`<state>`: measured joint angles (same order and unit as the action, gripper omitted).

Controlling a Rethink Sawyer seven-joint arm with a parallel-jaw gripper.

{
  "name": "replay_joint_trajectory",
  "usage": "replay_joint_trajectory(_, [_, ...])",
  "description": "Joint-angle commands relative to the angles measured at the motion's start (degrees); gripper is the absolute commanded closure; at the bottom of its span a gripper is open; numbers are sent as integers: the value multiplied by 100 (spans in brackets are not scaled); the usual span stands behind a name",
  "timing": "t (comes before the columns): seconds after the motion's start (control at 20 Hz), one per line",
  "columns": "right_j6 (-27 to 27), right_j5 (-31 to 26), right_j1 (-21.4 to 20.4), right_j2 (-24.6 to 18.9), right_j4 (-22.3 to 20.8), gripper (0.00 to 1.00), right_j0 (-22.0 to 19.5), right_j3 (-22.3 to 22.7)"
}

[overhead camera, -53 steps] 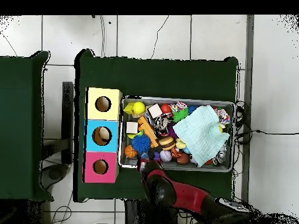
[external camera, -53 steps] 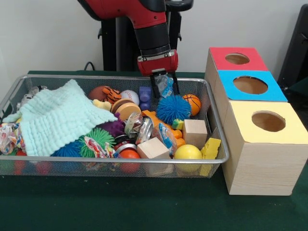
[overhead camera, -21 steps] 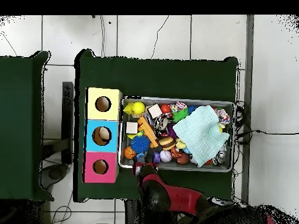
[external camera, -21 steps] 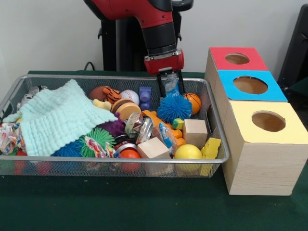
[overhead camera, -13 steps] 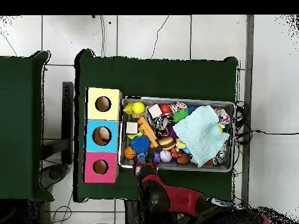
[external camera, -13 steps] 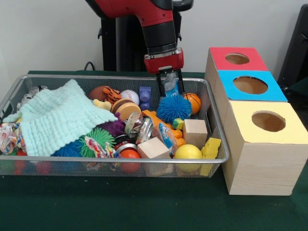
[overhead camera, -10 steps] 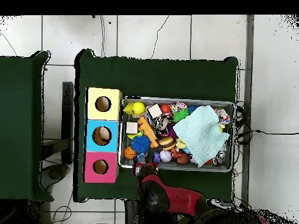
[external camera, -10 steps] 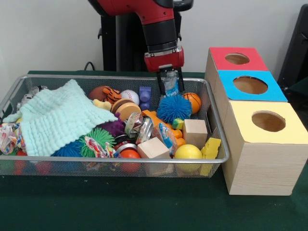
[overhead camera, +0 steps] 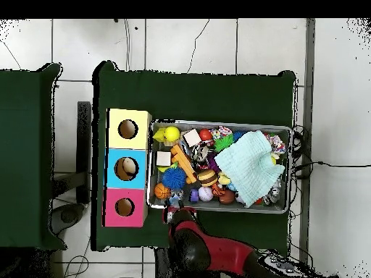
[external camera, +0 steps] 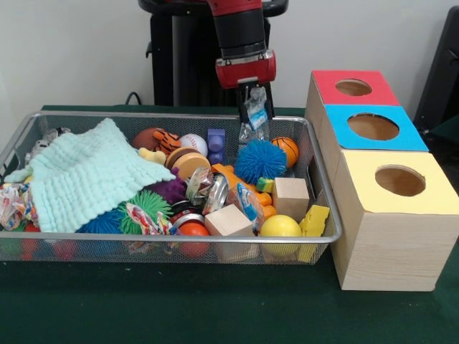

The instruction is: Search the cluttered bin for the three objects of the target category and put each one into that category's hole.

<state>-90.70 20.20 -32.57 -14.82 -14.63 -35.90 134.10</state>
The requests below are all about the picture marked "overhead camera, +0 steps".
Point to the dark green table cloth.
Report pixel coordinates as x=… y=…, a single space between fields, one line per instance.
x=197 y=95
x=23 y=159

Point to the toy burger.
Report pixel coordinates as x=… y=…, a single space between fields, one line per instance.
x=207 y=177

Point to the orange plastic toy block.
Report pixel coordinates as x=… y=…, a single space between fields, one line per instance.
x=183 y=162

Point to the blue spiky ball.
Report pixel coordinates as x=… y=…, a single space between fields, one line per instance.
x=173 y=178

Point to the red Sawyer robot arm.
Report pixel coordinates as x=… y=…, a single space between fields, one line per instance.
x=226 y=252

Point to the orange toy basketball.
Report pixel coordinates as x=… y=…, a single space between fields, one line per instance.
x=162 y=191

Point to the clear plastic bottle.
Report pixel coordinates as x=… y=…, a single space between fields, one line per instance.
x=175 y=198

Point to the yellow ball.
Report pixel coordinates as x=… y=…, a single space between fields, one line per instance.
x=172 y=133

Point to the yellow cheese wedge toy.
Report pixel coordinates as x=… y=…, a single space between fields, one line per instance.
x=159 y=135

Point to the wooden box with three holes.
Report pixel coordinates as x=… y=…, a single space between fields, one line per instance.
x=139 y=139

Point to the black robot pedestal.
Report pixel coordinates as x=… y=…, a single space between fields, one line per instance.
x=163 y=265

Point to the silver mesh bin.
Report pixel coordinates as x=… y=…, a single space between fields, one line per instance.
x=232 y=207

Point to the green spiky ball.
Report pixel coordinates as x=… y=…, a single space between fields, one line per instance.
x=224 y=142

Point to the mint green knitted cloth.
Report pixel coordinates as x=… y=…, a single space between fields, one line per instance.
x=249 y=165

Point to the wooden cube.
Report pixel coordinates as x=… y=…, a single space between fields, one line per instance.
x=163 y=158
x=192 y=137

